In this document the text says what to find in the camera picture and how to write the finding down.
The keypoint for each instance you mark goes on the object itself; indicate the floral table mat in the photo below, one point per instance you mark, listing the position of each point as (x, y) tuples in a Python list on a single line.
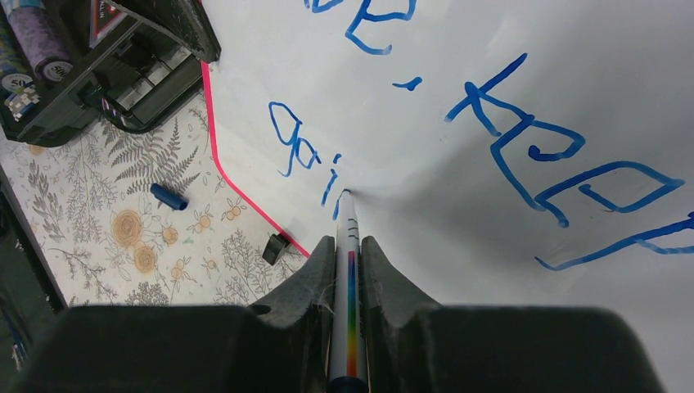
[(104, 237)]

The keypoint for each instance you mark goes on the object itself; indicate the wire whiteboard stand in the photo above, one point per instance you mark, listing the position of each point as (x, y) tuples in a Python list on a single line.
[(275, 247)]

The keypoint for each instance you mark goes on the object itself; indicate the white blue marker pen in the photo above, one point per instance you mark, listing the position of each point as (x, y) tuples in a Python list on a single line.
[(347, 366)]

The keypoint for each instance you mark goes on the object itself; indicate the open black case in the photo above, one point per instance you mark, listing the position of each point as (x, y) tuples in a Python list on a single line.
[(65, 64)]

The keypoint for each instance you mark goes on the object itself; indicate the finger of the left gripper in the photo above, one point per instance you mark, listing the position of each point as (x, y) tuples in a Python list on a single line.
[(184, 21)]

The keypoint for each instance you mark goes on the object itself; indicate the blue marker cap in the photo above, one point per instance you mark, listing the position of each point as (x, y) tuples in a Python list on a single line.
[(168, 198)]

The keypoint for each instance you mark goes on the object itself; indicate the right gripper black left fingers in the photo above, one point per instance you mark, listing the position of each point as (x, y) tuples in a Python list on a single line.
[(292, 327)]

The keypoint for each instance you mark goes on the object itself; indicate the pink framed whiteboard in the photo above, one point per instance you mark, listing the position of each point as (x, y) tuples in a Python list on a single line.
[(501, 152)]

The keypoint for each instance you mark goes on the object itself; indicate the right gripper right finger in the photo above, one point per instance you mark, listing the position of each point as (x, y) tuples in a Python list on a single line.
[(395, 343)]

